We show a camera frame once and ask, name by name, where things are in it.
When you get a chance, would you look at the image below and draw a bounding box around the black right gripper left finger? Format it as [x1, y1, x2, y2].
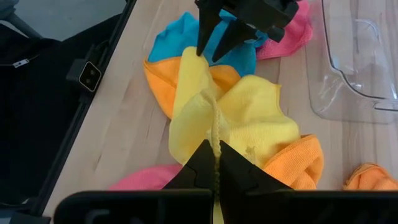
[163, 139, 216, 191]

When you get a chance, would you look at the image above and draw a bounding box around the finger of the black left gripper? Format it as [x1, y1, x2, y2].
[195, 6, 222, 57]
[212, 20, 259, 63]

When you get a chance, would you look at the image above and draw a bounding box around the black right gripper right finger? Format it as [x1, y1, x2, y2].
[218, 140, 293, 224]

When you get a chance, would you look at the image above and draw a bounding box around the yellow microfiber towel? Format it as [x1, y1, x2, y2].
[167, 46, 301, 224]

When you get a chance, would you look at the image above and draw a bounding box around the orange microfiber towel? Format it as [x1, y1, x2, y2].
[343, 162, 398, 191]
[142, 55, 325, 191]

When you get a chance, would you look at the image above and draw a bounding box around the blue microfiber towel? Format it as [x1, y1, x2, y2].
[147, 11, 269, 78]

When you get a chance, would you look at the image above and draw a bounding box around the pink microfiber towel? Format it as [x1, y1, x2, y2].
[255, 0, 314, 60]
[108, 164, 183, 191]

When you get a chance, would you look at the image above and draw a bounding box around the clear plastic bin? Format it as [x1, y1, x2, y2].
[305, 0, 398, 125]

